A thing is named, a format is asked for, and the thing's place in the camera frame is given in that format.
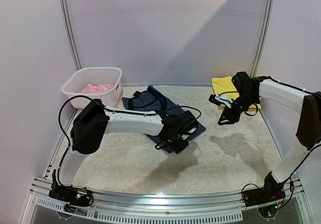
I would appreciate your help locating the folded yellow shirt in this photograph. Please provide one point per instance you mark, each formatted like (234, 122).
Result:
(223, 86)

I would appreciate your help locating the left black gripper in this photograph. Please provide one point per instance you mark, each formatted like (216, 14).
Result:
(177, 150)

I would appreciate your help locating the white plastic laundry basket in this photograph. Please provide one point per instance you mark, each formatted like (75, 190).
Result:
(103, 83)

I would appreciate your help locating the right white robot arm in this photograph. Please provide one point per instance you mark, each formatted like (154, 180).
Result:
(292, 116)

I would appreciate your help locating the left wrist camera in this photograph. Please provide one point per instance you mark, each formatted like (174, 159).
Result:
(190, 134)

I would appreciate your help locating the pink garment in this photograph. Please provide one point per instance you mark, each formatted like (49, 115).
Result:
(96, 89)

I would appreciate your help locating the aluminium front rail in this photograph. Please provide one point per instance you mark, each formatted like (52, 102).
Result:
(115, 207)

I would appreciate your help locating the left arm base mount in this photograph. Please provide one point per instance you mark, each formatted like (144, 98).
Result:
(74, 196)

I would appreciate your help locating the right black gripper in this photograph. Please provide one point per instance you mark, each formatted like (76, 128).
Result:
(235, 109)

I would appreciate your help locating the right aluminium frame post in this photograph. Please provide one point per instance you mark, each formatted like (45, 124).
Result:
(262, 37)

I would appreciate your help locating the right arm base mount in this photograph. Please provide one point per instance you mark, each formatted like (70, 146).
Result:
(271, 191)

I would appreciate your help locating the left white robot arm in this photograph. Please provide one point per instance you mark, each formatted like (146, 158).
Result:
(97, 120)

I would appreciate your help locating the navy blue tank top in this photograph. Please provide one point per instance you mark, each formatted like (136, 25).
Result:
(153, 100)

